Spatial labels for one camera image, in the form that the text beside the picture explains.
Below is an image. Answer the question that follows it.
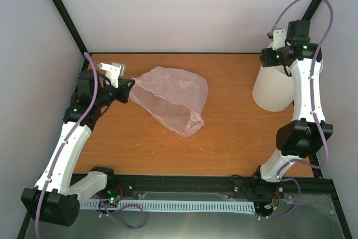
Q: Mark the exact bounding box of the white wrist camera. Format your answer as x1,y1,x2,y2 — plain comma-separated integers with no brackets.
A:
267,29,286,50
98,62,126,88

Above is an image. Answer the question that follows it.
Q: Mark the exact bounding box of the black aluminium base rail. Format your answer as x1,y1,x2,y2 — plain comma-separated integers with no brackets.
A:
69,174,335,202

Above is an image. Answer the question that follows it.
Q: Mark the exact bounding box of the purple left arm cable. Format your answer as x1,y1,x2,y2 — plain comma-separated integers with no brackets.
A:
35,51,146,239

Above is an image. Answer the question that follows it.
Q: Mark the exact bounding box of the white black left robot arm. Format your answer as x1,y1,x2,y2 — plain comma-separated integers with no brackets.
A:
21,68,135,227

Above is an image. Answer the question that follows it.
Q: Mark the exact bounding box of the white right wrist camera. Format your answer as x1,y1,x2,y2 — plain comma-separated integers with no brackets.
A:
267,29,286,50

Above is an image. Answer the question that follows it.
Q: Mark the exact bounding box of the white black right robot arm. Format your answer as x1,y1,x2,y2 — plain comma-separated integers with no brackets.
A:
250,20,333,198

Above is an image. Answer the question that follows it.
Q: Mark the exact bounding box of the green lit circuit board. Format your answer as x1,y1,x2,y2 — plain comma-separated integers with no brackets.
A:
100,185,124,208

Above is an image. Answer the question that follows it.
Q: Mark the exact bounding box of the pink translucent plastic trash bag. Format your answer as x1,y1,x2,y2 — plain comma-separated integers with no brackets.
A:
130,66,209,137

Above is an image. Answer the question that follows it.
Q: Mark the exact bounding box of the white plastic trash bin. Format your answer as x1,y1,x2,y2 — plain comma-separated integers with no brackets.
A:
252,43,323,119

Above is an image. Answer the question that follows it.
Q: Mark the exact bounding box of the light blue slotted cable duct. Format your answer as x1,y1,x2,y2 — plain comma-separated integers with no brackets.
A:
79,199,257,213

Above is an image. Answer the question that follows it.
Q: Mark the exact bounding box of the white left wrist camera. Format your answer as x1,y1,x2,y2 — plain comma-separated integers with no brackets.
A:
98,62,126,88

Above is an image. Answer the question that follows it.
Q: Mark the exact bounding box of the black frame post left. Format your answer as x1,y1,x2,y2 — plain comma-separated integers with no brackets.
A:
51,0,88,54

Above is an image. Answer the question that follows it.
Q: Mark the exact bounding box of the right small wired circuit board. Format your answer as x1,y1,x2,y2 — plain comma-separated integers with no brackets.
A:
264,188,283,213

